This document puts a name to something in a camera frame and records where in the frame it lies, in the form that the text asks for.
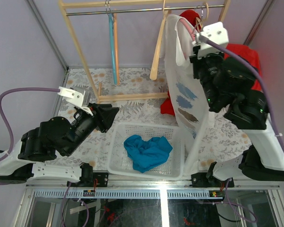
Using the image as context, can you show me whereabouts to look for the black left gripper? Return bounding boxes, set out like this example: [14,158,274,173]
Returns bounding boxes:
[67,103,122,156]

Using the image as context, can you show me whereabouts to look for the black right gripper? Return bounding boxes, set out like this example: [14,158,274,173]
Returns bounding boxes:
[188,44,224,108]

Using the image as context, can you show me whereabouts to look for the pink wavy hanger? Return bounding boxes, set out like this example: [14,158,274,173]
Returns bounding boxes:
[179,17,198,42]

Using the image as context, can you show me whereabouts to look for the white t shirt blue print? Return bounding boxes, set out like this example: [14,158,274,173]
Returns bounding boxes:
[161,14,209,175]

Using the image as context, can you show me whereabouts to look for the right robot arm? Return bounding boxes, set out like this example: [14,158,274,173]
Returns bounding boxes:
[190,53,284,187]

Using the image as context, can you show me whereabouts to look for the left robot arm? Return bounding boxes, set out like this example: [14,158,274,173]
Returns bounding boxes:
[0,104,119,187]

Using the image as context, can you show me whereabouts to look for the cream hanger under red shirt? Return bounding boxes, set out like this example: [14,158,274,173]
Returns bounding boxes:
[194,1,209,33]

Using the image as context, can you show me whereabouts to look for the red t shirt on hanger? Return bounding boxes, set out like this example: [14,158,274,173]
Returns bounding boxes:
[160,9,200,116]

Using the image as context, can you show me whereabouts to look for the beige wooden hanger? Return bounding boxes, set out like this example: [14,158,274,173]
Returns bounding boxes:
[150,0,169,80]

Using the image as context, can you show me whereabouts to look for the blue hanger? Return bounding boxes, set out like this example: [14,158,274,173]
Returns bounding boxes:
[105,0,117,85]

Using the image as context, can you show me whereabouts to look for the orange hanger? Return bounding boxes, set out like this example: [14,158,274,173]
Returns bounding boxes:
[113,13,120,85]

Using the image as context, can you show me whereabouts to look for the floral tablecloth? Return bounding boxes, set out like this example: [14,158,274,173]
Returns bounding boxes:
[49,68,251,170]

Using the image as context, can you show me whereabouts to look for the red cloth pile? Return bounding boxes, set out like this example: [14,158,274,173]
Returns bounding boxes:
[224,43,262,77]

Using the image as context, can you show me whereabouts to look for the white plastic laundry basket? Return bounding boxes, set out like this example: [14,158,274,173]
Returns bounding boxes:
[107,122,185,180]

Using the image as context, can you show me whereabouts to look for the wooden clothes rack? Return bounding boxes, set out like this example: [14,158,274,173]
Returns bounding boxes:
[58,0,231,104]

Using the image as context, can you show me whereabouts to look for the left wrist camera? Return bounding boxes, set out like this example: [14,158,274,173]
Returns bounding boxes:
[58,87,93,116]

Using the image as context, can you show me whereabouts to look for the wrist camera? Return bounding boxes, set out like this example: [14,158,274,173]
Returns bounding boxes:
[193,22,229,59]
[58,87,93,116]

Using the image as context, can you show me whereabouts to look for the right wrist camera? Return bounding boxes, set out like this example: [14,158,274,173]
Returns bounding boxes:
[193,22,229,59]

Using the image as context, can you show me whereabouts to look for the aluminium rail with cable duct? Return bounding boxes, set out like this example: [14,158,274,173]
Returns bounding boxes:
[28,170,282,199]

